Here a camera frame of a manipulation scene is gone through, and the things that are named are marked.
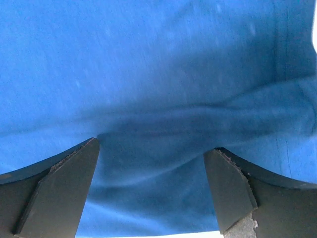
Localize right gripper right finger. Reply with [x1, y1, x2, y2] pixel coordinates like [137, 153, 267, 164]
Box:
[204, 148, 317, 238]

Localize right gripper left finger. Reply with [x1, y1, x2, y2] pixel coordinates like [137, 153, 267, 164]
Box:
[0, 138, 100, 238]

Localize blue t shirt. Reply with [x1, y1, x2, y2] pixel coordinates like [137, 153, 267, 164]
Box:
[0, 0, 317, 237]

